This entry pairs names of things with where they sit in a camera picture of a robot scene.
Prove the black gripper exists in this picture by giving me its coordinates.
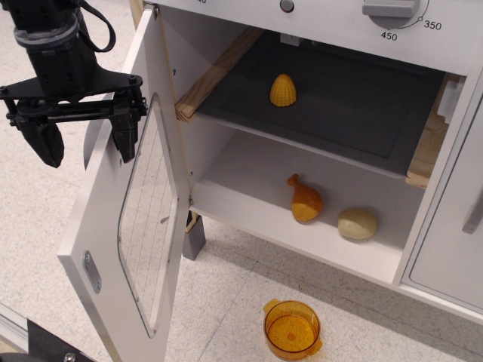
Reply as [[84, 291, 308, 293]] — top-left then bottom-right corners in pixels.
[[1, 66, 147, 168]]

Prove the white oven door with window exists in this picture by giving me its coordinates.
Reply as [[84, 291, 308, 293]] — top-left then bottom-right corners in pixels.
[[58, 5, 189, 361]]

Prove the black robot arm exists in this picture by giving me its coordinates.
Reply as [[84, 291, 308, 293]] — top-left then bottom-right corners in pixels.
[[1, 1, 147, 167]]

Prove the white toy kitchen oven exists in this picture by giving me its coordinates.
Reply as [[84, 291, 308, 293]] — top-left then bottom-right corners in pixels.
[[130, 0, 483, 326]]

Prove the dark grey oven tray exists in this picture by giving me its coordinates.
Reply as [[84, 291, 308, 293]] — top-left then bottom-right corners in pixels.
[[197, 32, 444, 176]]

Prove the grey furniture leg cap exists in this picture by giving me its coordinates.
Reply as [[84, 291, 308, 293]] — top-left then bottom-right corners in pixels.
[[183, 212, 206, 261]]

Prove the yellow toy corn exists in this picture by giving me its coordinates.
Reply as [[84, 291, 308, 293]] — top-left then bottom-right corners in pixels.
[[269, 74, 297, 107]]

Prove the orange toy chicken drumstick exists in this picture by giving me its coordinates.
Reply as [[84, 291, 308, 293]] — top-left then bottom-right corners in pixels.
[[287, 173, 325, 222]]

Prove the grey round button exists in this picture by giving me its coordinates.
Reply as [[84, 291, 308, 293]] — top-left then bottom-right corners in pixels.
[[279, 0, 294, 13]]

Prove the orange transparent toy pot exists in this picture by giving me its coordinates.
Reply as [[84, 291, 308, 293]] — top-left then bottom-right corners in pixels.
[[263, 299, 323, 361]]

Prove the beige toy potato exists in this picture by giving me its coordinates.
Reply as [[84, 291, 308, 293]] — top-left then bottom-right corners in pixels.
[[337, 209, 377, 240]]

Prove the grey temperature knob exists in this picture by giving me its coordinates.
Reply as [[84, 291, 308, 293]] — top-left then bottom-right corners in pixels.
[[362, 0, 420, 29]]

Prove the white right cabinet door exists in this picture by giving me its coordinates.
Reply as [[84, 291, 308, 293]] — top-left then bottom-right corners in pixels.
[[402, 83, 482, 313]]

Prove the aluminium frame rail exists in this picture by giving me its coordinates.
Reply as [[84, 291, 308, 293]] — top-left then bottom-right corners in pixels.
[[1, 303, 29, 353]]

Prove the black base plate with screw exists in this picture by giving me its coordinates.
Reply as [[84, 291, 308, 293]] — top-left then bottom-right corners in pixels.
[[27, 320, 94, 362]]

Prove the grey cabinet door handle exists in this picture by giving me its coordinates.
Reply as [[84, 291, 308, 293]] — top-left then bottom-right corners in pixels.
[[462, 191, 483, 234]]

